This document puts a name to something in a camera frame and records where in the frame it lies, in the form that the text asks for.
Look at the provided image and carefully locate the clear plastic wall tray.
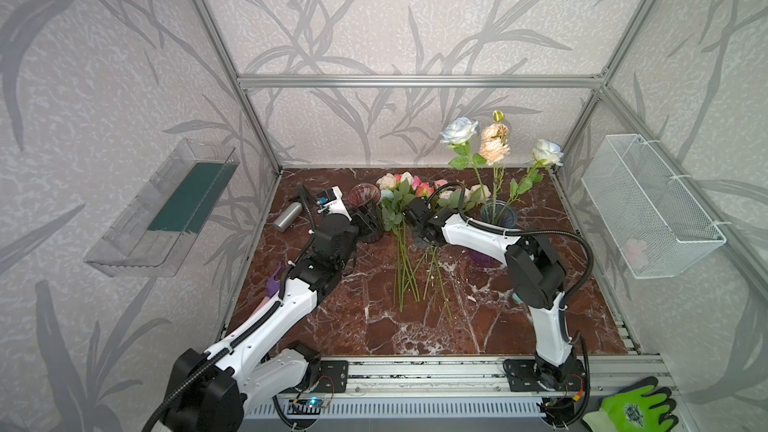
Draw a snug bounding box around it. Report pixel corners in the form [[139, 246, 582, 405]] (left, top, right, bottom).
[[84, 139, 240, 278]]

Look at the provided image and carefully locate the silver spray bottle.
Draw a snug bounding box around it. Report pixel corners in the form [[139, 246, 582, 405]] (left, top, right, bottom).
[[273, 188, 312, 232]]

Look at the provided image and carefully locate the green black work glove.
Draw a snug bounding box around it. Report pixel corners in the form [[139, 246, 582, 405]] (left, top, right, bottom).
[[581, 377, 679, 432]]

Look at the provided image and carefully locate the aluminium front rail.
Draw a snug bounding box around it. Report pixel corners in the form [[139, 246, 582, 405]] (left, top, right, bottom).
[[314, 355, 677, 401]]

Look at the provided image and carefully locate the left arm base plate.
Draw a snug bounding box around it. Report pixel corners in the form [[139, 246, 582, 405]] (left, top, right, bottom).
[[284, 360, 350, 394]]

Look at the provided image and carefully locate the green circuit board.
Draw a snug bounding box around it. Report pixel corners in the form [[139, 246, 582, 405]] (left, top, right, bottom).
[[290, 396, 332, 416]]

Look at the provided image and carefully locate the pale blue rose stem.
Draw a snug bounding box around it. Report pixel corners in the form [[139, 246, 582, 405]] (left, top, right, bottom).
[[440, 117, 491, 204]]

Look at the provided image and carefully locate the purple blue glass vase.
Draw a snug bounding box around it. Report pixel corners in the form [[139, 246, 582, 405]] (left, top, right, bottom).
[[468, 201, 518, 268]]

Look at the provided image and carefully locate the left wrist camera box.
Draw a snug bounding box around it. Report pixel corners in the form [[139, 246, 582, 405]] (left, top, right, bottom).
[[315, 186, 351, 220]]

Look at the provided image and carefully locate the purple pink handled tool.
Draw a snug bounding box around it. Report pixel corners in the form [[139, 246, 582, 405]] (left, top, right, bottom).
[[253, 262, 283, 315]]

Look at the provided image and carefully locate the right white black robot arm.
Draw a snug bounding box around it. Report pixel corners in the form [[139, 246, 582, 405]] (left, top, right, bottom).
[[404, 198, 594, 390]]

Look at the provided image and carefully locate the white wire mesh basket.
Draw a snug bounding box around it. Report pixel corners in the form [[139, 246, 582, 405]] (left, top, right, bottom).
[[582, 134, 727, 280]]

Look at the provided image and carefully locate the white rose stem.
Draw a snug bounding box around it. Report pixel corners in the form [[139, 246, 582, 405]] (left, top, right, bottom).
[[499, 139, 563, 215]]

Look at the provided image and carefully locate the dark red glass vase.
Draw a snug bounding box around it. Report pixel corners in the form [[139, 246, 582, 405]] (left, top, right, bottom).
[[348, 183, 384, 244]]

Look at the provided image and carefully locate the flower bunch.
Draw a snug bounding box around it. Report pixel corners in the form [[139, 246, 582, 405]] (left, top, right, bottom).
[[421, 180, 490, 320], [375, 172, 433, 312]]

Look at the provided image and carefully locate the pink object in basket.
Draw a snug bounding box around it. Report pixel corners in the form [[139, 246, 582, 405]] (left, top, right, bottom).
[[622, 238, 649, 270]]

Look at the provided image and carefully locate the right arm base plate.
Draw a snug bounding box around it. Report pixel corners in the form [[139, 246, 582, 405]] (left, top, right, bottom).
[[502, 358, 586, 394]]

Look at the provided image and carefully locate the right black corrugated cable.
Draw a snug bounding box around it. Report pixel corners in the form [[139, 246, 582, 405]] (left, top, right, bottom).
[[427, 182, 595, 427]]

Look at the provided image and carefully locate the peach rose stem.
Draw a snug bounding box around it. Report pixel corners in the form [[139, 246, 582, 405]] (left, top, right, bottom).
[[479, 109, 510, 203]]

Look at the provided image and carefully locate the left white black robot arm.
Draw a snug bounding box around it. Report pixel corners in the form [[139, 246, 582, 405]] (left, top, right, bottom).
[[143, 198, 359, 431]]

